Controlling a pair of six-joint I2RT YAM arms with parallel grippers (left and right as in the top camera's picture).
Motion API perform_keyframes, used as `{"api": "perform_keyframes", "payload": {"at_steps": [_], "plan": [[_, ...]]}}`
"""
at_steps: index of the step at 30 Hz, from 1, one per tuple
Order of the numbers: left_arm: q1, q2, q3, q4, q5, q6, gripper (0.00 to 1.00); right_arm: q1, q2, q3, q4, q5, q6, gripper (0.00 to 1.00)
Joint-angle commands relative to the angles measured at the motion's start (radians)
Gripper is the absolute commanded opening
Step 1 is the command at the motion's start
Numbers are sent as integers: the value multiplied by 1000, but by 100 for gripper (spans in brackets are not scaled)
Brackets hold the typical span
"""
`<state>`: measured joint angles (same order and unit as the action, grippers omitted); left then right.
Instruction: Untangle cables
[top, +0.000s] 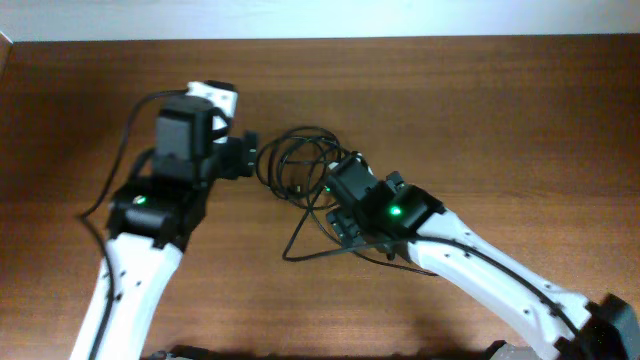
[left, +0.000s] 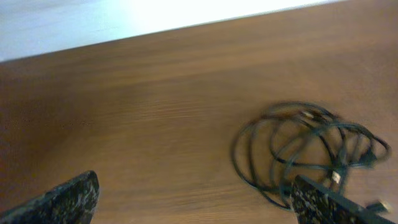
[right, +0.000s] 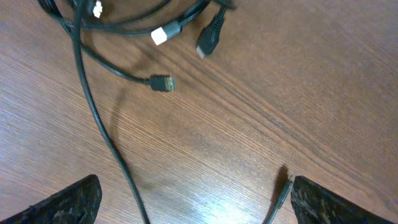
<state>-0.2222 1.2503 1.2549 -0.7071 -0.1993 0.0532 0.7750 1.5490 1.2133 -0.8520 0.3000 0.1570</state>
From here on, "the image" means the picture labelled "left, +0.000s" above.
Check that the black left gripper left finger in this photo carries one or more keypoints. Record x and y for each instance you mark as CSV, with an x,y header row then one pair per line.
x,y
73,201

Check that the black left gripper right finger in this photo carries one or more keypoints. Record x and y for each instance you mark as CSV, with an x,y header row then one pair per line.
x,y
314,203

